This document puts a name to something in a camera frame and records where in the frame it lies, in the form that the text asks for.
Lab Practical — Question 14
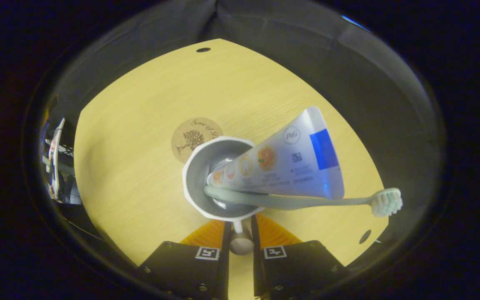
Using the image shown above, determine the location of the pale green toothbrush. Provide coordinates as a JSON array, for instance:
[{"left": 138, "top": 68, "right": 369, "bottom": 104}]
[{"left": 203, "top": 185, "right": 403, "bottom": 218}]

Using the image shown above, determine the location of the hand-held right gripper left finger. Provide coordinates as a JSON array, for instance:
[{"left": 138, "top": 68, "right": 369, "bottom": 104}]
[{"left": 138, "top": 220, "right": 233, "bottom": 300}]

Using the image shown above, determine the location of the white cup with wooden handle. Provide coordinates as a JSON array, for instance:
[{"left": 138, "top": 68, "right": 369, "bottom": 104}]
[{"left": 182, "top": 136, "right": 265, "bottom": 255}]

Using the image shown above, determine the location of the round wooden coaster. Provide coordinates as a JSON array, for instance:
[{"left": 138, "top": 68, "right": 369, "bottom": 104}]
[{"left": 171, "top": 117, "right": 224, "bottom": 164}]

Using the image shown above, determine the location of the white toothpaste tube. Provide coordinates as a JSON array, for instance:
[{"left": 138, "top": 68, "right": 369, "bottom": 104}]
[{"left": 207, "top": 106, "right": 345, "bottom": 200}]

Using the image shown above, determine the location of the light wooden desktop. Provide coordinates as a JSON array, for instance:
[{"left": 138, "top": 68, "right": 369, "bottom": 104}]
[{"left": 73, "top": 38, "right": 390, "bottom": 300}]

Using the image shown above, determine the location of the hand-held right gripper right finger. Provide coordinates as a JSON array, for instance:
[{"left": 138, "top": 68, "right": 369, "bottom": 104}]
[{"left": 250, "top": 214, "right": 351, "bottom": 300}]

